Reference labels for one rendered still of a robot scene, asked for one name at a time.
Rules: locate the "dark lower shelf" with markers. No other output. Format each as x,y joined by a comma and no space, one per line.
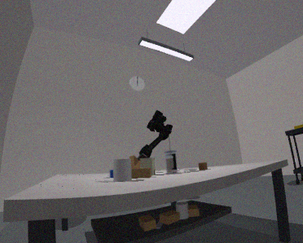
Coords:
126,228

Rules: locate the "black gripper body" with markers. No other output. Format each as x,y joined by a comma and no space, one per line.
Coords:
154,125

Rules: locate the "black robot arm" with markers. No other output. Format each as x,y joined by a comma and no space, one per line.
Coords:
147,149

